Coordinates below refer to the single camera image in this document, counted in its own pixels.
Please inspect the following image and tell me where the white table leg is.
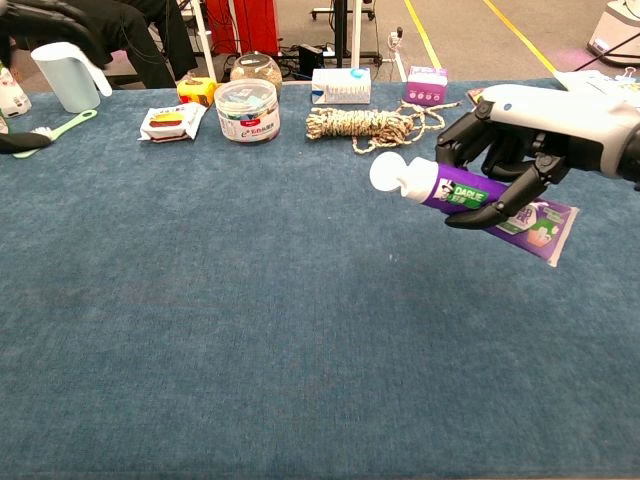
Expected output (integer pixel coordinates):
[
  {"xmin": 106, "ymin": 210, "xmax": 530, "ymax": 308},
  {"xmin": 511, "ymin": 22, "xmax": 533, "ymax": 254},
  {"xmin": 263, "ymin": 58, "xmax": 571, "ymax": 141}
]
[{"xmin": 192, "ymin": 0, "xmax": 219, "ymax": 84}]

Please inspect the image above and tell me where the pale blue plastic pitcher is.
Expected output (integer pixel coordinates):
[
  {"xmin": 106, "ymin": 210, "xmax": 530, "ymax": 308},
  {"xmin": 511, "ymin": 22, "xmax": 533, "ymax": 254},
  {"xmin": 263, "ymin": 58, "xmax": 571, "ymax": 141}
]
[{"xmin": 30, "ymin": 41, "xmax": 114, "ymax": 115}]

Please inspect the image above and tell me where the blue table mat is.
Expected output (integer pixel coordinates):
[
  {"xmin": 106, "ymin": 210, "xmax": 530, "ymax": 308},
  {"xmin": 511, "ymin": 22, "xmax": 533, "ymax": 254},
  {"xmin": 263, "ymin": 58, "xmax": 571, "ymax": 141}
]
[{"xmin": 0, "ymin": 77, "xmax": 640, "ymax": 480}]

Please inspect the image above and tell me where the black tripod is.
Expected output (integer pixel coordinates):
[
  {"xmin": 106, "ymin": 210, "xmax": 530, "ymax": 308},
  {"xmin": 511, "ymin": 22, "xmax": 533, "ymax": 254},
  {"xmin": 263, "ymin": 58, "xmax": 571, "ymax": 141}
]
[{"xmin": 299, "ymin": 0, "xmax": 384, "ymax": 69}]

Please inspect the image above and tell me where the yellow tape measure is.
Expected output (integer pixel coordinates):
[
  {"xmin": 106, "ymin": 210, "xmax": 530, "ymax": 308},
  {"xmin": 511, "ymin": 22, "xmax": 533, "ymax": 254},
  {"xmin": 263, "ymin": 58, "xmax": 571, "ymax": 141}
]
[{"xmin": 176, "ymin": 76, "xmax": 219, "ymax": 108}]

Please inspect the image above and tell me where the small purple box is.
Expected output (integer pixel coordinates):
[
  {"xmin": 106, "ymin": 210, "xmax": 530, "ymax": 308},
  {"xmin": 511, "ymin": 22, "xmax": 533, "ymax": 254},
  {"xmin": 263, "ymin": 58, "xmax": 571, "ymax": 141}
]
[{"xmin": 405, "ymin": 65, "xmax": 449, "ymax": 105}]

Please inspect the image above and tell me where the white snack packet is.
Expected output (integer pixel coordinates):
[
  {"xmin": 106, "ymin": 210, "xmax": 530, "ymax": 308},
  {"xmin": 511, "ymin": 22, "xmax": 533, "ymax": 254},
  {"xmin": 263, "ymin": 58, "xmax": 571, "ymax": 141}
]
[{"xmin": 138, "ymin": 102, "xmax": 208, "ymax": 144}]

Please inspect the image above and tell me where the mint green brush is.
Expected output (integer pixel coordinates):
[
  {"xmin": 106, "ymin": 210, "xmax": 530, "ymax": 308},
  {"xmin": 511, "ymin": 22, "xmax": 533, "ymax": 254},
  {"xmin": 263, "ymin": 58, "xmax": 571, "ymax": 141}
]
[{"xmin": 12, "ymin": 109, "xmax": 99, "ymax": 160}]

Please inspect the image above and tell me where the white printed bag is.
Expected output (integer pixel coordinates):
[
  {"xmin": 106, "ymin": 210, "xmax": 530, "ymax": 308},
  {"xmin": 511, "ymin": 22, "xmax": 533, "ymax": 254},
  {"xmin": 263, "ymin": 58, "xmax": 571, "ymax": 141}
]
[{"xmin": 553, "ymin": 69, "xmax": 640, "ymax": 109}]

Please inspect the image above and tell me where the beige braided rope bundle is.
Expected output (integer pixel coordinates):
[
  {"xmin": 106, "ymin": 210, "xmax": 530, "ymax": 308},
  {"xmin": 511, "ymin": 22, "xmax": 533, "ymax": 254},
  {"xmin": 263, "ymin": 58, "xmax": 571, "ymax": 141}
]
[{"xmin": 305, "ymin": 99, "xmax": 462, "ymax": 155}]

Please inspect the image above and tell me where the clear tub of clips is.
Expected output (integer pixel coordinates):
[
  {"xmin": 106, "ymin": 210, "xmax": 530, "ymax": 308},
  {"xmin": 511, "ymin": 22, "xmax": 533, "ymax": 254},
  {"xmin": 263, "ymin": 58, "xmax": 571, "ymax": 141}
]
[{"xmin": 213, "ymin": 78, "xmax": 282, "ymax": 144}]

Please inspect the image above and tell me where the purple toothpaste tube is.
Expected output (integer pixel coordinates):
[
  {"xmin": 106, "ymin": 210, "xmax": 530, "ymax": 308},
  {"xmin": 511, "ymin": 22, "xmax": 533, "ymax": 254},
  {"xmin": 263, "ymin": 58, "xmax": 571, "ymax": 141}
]
[{"xmin": 368, "ymin": 151, "xmax": 580, "ymax": 268}]

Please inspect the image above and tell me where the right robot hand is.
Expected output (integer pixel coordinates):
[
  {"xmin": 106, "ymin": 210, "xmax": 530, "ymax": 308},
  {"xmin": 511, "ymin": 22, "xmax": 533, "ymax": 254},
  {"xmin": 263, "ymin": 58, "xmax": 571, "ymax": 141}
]
[{"xmin": 435, "ymin": 84, "xmax": 626, "ymax": 231}]

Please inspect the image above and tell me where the black wheeled frame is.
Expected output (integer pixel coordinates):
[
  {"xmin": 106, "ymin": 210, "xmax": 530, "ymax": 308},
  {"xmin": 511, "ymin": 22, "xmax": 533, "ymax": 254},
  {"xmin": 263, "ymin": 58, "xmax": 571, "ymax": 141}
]
[{"xmin": 310, "ymin": 4, "xmax": 376, "ymax": 22}]

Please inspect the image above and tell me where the white and blue box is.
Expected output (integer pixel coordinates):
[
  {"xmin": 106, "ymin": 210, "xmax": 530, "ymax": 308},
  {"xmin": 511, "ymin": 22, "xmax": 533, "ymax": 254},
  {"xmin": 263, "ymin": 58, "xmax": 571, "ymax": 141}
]
[{"xmin": 310, "ymin": 67, "xmax": 373, "ymax": 106}]

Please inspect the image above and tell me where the white post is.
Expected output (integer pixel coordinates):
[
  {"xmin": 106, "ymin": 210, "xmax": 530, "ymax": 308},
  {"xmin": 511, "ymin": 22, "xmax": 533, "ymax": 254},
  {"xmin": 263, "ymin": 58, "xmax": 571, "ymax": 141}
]
[{"xmin": 349, "ymin": 0, "xmax": 364, "ymax": 69}]

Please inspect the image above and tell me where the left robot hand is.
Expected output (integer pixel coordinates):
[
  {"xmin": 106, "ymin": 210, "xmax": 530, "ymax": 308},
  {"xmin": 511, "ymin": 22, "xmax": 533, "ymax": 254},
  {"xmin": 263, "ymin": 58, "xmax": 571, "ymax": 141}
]
[{"xmin": 0, "ymin": 0, "xmax": 114, "ymax": 155}]

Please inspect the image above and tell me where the black adapter box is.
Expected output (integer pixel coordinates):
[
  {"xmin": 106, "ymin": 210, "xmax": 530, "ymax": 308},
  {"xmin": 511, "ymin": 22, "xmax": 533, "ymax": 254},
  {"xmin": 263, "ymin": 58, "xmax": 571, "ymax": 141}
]
[{"xmin": 298, "ymin": 43, "xmax": 326, "ymax": 76}]

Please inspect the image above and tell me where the person in black trousers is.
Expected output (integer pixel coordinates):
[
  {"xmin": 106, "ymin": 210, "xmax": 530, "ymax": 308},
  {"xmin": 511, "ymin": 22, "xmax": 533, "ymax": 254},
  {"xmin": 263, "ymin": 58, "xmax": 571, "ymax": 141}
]
[{"xmin": 64, "ymin": 0, "xmax": 199, "ymax": 90}]

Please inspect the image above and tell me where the razor in blister pack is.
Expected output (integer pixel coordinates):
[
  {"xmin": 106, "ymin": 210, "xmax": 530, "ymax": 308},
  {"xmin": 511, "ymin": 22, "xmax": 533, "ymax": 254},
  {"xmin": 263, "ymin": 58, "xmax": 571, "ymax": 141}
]
[{"xmin": 465, "ymin": 87, "xmax": 494, "ymax": 109}]

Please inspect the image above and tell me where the red cabinet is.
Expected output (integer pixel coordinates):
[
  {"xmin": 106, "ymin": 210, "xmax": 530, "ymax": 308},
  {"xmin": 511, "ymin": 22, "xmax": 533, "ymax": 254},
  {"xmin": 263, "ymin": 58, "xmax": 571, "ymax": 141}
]
[{"xmin": 204, "ymin": 0, "xmax": 281, "ymax": 57}]

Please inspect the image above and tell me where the white machine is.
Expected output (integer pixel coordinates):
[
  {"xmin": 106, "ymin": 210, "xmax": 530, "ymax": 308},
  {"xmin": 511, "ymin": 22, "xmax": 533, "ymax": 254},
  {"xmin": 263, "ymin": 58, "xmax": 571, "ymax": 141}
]
[{"xmin": 585, "ymin": 0, "xmax": 640, "ymax": 68}]

